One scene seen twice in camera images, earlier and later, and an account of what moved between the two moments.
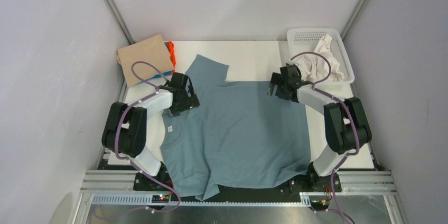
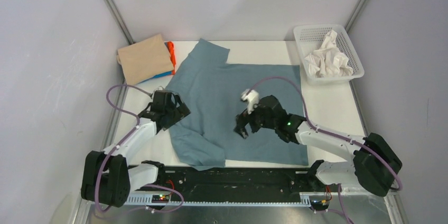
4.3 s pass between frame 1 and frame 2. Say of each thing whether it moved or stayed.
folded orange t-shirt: stayed
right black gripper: moved
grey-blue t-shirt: moved
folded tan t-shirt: stayed
